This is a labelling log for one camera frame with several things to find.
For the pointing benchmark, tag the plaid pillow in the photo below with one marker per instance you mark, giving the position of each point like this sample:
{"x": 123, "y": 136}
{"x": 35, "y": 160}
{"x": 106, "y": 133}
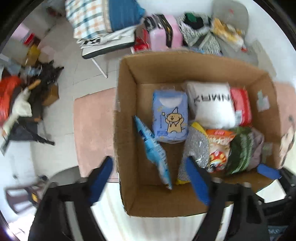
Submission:
{"x": 92, "y": 19}

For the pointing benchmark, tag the pink rug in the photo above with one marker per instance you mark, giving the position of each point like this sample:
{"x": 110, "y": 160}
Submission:
{"x": 93, "y": 129}

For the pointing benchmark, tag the cardboard box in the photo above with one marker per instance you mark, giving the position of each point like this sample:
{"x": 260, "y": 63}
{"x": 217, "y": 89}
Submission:
{"x": 142, "y": 191}

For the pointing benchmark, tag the lilac knitted cloth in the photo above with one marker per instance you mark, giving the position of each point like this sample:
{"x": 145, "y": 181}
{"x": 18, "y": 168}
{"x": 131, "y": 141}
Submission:
{"x": 258, "y": 141}

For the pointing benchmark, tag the red plastic bag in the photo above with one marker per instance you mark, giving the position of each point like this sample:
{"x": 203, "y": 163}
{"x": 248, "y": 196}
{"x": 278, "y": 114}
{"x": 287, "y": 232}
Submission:
{"x": 7, "y": 86}

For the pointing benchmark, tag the white folding chair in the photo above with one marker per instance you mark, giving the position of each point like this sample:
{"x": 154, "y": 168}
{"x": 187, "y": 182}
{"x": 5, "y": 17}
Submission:
{"x": 118, "y": 40}

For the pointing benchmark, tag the red snack bag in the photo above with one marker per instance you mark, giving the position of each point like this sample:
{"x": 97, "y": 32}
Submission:
{"x": 243, "y": 114}

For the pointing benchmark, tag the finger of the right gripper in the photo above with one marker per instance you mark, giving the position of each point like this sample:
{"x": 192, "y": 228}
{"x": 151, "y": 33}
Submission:
{"x": 268, "y": 172}

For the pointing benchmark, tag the blue tissue pack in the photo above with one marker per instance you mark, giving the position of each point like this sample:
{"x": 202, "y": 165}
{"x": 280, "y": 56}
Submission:
{"x": 170, "y": 116}

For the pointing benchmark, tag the pink storage box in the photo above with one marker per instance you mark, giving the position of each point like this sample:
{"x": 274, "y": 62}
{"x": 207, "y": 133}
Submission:
{"x": 163, "y": 32}

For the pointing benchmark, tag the green snack bag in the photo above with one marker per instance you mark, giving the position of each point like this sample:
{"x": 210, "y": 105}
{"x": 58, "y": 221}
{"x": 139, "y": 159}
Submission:
{"x": 240, "y": 151}

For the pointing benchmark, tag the yellow steel scrubber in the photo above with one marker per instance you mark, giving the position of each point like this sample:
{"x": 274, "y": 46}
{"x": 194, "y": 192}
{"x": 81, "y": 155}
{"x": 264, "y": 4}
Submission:
{"x": 196, "y": 146}

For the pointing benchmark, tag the light blue snack packet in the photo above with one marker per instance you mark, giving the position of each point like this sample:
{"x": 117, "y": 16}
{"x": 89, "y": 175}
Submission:
{"x": 154, "y": 152}

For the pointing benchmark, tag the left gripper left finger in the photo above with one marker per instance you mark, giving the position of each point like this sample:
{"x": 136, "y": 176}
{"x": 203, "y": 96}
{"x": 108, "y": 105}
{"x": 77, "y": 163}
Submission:
{"x": 51, "y": 221}

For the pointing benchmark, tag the white cloth glove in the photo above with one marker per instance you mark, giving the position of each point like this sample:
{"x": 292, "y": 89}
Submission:
{"x": 21, "y": 108}

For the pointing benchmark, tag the grey round stool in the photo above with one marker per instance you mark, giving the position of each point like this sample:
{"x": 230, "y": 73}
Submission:
{"x": 66, "y": 210}

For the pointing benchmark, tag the orange snack bag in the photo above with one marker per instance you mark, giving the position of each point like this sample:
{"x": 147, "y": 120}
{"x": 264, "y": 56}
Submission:
{"x": 219, "y": 148}

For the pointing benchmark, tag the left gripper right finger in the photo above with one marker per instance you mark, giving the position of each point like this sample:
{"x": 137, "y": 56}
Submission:
{"x": 247, "y": 220}

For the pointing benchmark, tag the white sock pack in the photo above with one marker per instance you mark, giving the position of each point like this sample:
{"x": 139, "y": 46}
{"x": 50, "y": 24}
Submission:
{"x": 211, "y": 104}

